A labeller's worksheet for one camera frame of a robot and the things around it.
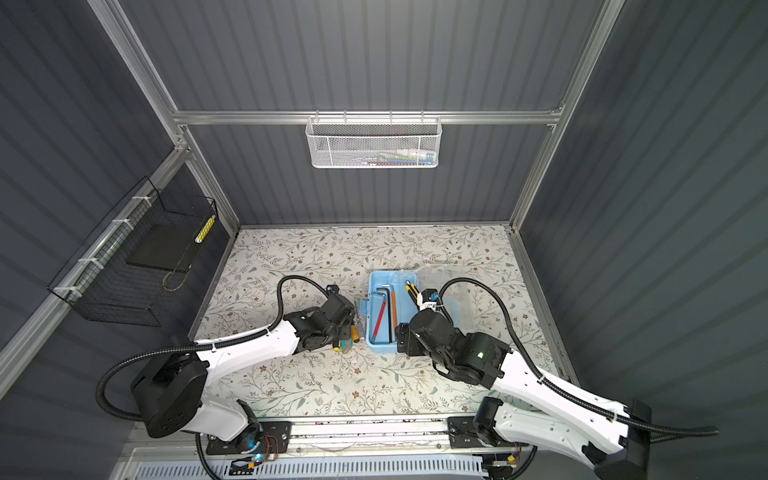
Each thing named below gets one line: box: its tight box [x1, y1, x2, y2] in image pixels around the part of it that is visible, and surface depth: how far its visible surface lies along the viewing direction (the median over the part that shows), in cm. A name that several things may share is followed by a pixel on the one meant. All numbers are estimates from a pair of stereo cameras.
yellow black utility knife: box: [405, 280, 420, 306], surface depth 93 cm
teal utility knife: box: [339, 337, 354, 354], surface depth 90 cm
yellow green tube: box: [194, 214, 216, 244], surface depth 83 cm
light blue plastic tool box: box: [360, 270, 419, 353], surface depth 98 cm
